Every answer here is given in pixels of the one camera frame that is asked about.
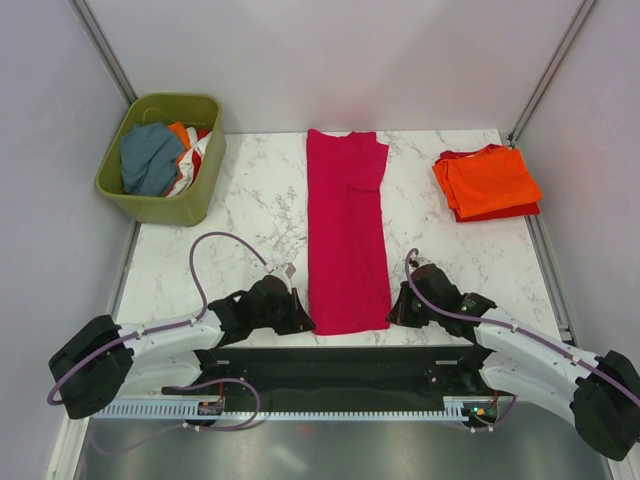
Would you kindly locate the folded red t shirt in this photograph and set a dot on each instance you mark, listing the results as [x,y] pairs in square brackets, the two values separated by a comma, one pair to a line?
[520,210]

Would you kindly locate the left aluminium frame post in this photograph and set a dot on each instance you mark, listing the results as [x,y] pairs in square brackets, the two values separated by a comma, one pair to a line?
[96,34]

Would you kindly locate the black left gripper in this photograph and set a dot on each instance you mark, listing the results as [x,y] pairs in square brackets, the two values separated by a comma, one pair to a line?
[298,320]

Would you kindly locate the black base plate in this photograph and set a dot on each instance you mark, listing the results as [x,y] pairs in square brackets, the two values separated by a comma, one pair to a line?
[344,379]

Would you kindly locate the grey blue t shirt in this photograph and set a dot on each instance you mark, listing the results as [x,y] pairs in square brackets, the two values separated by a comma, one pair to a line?
[148,159]

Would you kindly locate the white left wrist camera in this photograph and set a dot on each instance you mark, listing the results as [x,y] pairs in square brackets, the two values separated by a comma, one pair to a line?
[284,272]

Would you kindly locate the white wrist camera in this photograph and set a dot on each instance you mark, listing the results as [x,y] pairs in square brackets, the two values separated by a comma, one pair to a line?
[417,261]
[284,272]

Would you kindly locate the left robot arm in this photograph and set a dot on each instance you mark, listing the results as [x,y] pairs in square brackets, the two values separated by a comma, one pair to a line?
[106,360]

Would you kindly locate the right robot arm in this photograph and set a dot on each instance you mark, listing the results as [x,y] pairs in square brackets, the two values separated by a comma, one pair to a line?
[597,394]

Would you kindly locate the olive green plastic bin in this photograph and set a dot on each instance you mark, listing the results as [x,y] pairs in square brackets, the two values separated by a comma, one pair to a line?
[185,209]

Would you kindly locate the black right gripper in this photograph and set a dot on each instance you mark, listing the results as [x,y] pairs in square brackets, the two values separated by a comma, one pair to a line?
[399,312]

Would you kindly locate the folded orange t shirt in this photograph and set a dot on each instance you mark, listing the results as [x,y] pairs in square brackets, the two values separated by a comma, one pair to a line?
[485,182]

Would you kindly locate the right aluminium frame post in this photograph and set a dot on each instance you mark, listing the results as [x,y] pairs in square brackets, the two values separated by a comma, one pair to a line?
[568,40]

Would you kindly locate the magenta t shirt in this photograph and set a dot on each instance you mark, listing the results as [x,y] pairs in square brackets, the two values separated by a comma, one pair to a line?
[349,285]

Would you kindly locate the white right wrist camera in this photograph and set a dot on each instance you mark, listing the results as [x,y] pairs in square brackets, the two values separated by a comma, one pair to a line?
[417,261]

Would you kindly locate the aluminium frame post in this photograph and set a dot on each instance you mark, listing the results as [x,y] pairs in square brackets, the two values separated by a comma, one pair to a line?
[96,34]
[568,40]

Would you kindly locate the white slotted cable duct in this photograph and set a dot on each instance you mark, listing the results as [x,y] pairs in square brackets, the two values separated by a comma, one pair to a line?
[194,410]

